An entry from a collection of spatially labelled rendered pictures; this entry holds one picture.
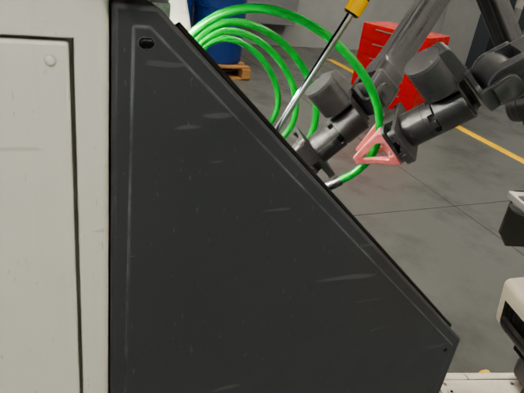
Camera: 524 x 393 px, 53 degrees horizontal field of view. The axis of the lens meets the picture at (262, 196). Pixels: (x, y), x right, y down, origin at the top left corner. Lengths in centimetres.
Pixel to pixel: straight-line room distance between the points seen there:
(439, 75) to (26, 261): 59
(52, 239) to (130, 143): 12
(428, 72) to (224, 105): 36
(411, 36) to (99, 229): 76
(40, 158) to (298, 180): 27
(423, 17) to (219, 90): 69
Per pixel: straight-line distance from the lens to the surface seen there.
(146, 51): 49
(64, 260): 57
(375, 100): 88
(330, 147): 98
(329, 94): 95
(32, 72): 49
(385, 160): 89
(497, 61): 85
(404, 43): 109
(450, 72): 82
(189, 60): 51
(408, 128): 86
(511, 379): 208
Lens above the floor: 152
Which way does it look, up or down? 27 degrees down
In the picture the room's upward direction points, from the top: 9 degrees clockwise
